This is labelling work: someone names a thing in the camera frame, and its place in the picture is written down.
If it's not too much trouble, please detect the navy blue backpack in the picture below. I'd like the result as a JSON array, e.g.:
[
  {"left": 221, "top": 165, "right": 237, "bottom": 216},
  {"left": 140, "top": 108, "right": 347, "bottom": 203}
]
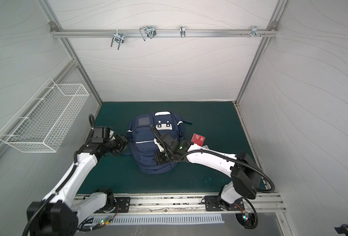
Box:
[{"left": 127, "top": 111, "right": 192, "bottom": 175}]

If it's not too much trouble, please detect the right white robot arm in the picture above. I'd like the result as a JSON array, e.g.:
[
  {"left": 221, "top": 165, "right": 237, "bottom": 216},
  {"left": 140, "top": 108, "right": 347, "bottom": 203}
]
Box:
[{"left": 153, "top": 130, "right": 275, "bottom": 205}]

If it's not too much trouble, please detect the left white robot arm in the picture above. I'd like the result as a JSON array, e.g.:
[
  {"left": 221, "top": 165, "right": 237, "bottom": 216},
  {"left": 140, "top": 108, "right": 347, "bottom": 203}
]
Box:
[{"left": 22, "top": 126, "right": 128, "bottom": 236}]

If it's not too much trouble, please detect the red booklet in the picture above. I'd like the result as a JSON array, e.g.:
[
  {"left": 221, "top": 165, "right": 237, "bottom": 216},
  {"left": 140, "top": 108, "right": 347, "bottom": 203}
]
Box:
[{"left": 191, "top": 133, "right": 205, "bottom": 147}]

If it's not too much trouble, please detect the aluminium cross bar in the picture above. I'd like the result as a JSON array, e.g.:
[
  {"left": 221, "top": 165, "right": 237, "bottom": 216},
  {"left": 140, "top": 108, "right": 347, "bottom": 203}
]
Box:
[{"left": 51, "top": 28, "right": 279, "bottom": 38}]

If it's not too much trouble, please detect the metal double hook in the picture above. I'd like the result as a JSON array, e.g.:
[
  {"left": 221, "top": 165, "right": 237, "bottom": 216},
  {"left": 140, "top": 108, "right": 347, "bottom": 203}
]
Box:
[{"left": 139, "top": 26, "right": 157, "bottom": 41}]

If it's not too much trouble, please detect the small metal hook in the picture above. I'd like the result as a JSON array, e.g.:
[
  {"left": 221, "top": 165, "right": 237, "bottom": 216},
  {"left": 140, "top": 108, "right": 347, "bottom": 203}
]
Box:
[{"left": 179, "top": 26, "right": 186, "bottom": 38}]

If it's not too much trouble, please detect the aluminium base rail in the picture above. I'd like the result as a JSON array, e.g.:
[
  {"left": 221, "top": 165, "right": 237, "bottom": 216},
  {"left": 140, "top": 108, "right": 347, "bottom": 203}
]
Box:
[{"left": 114, "top": 192, "right": 287, "bottom": 215}]

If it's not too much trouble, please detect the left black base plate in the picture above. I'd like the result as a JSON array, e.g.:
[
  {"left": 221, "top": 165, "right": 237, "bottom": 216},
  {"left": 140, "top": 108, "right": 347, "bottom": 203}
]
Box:
[{"left": 97, "top": 197, "right": 131, "bottom": 214}]

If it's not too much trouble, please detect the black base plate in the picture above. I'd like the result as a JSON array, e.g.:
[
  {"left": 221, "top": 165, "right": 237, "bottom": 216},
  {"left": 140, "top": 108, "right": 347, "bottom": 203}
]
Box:
[
  {"left": 201, "top": 196, "right": 245, "bottom": 212},
  {"left": 97, "top": 197, "right": 131, "bottom": 214}
]

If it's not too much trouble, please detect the white wire basket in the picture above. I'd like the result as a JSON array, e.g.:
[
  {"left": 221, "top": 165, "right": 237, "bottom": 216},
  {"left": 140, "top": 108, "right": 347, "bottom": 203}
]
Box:
[{"left": 0, "top": 78, "right": 89, "bottom": 153}]

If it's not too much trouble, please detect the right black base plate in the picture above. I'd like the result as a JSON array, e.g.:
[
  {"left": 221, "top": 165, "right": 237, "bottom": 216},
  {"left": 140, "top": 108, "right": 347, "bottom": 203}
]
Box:
[{"left": 201, "top": 196, "right": 245, "bottom": 212}]

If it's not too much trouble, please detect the white slotted cable duct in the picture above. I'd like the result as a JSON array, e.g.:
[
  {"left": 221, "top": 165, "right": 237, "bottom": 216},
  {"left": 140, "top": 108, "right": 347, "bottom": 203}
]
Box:
[{"left": 107, "top": 213, "right": 225, "bottom": 226}]

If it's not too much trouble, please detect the left black cable bundle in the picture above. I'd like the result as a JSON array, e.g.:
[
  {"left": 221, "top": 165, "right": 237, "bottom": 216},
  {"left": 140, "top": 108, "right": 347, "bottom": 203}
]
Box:
[{"left": 76, "top": 203, "right": 120, "bottom": 233}]

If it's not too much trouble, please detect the right black cable coil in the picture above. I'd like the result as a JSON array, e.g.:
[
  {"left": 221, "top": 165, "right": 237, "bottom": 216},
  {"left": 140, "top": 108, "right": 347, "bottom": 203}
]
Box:
[{"left": 235, "top": 197, "right": 259, "bottom": 230}]

